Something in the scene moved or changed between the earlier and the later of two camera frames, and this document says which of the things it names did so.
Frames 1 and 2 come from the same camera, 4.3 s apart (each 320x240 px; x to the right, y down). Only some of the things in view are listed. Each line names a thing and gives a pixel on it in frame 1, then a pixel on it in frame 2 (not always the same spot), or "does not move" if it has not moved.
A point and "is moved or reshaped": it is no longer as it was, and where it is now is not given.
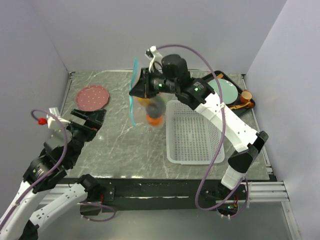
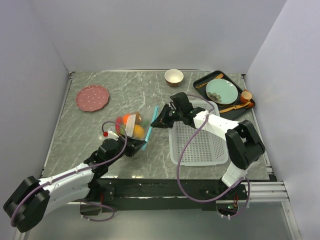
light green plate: (229, 92) does not move
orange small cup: (245, 96) does not move
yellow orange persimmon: (145, 101) to (138, 131)
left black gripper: (95, 119) to (134, 145)
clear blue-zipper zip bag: (146, 112) to (136, 124)
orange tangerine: (156, 121) is moved or reshaped
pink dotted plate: (92, 97) does not move
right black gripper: (141, 89) to (162, 120)
